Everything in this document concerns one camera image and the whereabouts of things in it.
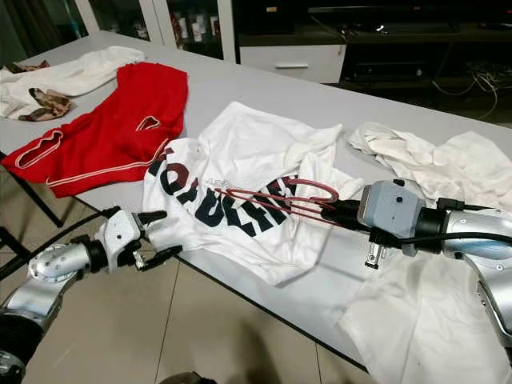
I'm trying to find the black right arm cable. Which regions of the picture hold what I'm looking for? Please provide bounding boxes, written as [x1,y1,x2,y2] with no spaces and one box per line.
[376,230,512,246]

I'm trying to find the plain white t-shirt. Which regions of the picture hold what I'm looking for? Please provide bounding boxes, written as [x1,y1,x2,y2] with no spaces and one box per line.
[338,120,512,384]

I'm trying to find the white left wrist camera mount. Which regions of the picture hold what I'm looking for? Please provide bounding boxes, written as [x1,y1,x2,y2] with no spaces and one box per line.
[96,210,143,269]

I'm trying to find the red plastic clothes hanger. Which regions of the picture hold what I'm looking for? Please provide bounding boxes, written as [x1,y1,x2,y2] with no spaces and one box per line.
[212,176,365,233]

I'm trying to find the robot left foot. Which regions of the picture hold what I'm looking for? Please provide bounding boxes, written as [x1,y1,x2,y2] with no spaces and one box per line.
[158,372,218,384]

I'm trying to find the dark TV stand white drawers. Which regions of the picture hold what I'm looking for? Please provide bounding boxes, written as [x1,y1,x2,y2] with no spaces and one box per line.
[236,0,512,121]

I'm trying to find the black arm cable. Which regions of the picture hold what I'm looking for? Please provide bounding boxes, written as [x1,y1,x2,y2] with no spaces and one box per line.
[376,230,512,246]
[0,206,121,281]

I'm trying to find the white glass door cabinet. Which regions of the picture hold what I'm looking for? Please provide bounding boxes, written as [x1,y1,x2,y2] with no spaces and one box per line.
[72,0,237,63]

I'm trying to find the grey table black legs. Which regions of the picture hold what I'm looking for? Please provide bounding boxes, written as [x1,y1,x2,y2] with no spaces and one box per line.
[0,30,512,373]

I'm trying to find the white t-shirt black lettering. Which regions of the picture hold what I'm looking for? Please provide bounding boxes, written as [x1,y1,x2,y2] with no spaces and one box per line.
[142,102,365,287]

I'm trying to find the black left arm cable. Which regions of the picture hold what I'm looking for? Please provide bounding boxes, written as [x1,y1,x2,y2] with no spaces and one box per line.
[0,206,121,281]

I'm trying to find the cream garment brown patterned trim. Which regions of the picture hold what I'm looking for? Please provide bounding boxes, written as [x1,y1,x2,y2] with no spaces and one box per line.
[0,46,146,122]

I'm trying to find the red garment white trim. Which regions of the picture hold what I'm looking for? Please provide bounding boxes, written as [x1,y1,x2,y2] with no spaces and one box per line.
[2,62,189,199]

